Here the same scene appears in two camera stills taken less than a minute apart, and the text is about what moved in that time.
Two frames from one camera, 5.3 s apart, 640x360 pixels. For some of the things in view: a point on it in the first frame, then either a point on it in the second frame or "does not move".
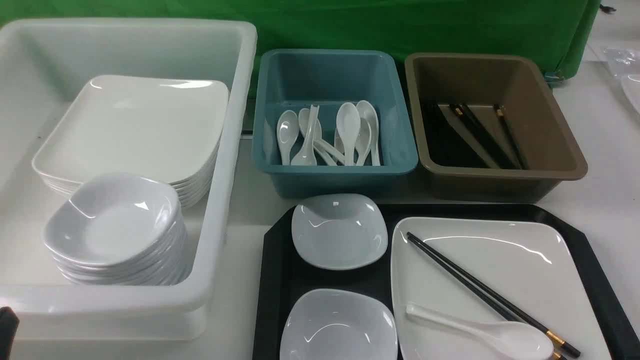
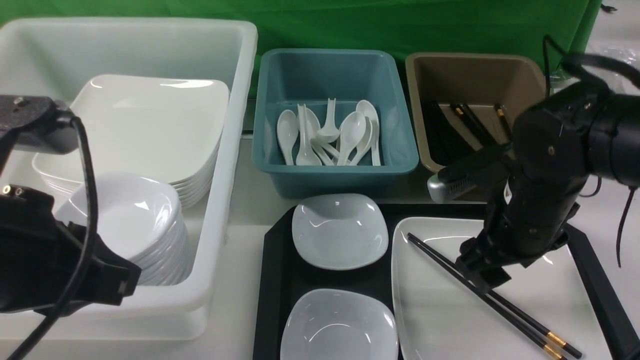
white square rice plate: [530, 265] does not move
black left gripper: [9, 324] -> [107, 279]
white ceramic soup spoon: [507, 340] -> [330, 133]
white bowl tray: [338, 231] does not move
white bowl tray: [338, 324] does not move
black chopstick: [548, 334] does not move
